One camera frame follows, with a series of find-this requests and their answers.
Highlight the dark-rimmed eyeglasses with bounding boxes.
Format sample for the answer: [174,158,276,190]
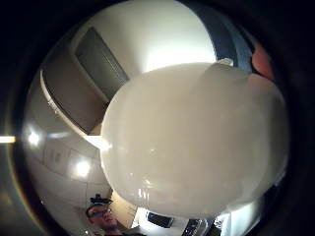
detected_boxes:
[88,207,113,219]

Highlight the dark grey rectangular ceiling panel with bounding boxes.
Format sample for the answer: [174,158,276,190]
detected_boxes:
[75,27,130,101]

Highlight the dark monitor screen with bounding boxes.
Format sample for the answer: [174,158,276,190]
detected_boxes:
[146,211,175,229]

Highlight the blue-grey curtain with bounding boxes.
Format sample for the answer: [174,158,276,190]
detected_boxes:
[193,4,254,74]

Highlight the black head-mounted device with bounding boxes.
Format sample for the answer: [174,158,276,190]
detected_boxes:
[90,193,113,207]

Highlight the red-orange rounded object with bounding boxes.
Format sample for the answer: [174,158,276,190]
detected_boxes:
[251,41,276,82]

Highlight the white glossy round bowl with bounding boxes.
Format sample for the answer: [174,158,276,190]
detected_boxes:
[99,58,290,220]

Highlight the light wooden cabinet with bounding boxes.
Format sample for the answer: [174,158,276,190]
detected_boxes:
[110,196,138,229]

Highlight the round ceiling spot lamp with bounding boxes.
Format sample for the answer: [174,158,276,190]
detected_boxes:
[74,159,92,179]
[26,130,42,148]

